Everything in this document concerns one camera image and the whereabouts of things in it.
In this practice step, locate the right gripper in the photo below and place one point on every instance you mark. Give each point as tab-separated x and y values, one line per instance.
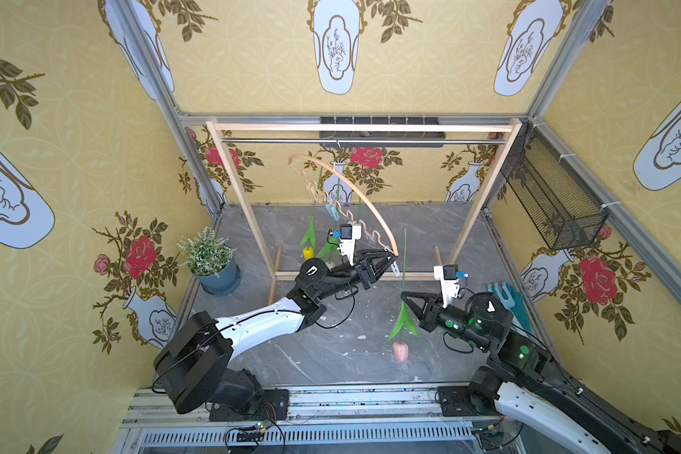
432	315

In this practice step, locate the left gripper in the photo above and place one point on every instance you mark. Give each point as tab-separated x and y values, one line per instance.
360	270

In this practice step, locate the pink artificial tulip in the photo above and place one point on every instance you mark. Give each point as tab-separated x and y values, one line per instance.
404	322

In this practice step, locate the yellow artificial tulip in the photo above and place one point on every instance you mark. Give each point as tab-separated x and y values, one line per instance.
309	241

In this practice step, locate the wooden arched clip hanger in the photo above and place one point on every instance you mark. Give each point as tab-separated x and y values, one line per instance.
328	179

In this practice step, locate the white artificial tulip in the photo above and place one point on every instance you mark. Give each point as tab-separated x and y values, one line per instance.
331	250

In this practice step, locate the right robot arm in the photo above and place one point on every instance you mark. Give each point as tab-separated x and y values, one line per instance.
522	380

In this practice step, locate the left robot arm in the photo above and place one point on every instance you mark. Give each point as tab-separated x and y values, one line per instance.
192	370

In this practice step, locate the wooden clothes rack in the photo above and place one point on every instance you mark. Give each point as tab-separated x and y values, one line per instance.
356	133

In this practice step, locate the teal garden fork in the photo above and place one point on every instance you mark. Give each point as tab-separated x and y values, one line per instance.
505	292

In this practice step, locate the potted green plant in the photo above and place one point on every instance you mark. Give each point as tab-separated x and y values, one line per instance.
211	261

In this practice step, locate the small circuit board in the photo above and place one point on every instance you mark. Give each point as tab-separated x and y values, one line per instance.
252	435

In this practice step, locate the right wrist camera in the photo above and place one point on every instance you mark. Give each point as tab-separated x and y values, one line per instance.
453	282

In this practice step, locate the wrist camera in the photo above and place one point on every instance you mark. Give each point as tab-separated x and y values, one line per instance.
453	282
346	243

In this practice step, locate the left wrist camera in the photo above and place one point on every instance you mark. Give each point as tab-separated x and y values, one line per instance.
346	243

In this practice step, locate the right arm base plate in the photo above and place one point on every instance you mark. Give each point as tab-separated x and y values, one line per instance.
464	401

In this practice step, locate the aluminium rail base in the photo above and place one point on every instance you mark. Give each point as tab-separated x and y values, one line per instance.
319	415

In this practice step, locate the black wire mesh basket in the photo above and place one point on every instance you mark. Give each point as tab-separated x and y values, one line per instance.
564	209

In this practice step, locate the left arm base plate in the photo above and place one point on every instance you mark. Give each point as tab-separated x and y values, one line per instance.
272	404

